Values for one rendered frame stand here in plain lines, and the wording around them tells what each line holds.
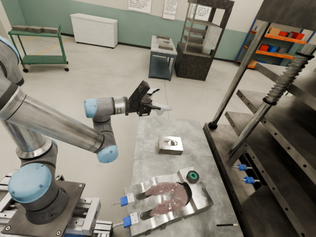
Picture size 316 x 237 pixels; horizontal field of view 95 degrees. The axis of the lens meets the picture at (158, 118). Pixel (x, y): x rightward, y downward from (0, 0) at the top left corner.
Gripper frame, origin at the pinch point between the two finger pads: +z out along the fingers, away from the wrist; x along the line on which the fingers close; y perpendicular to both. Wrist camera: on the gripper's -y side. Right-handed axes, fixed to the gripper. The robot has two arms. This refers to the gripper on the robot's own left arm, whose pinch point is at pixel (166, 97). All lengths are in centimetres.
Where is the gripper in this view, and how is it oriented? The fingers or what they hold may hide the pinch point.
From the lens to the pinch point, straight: 70.4
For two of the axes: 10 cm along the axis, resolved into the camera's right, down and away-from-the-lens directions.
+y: -2.1, 6.8, 7.1
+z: 9.1, -1.4, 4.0
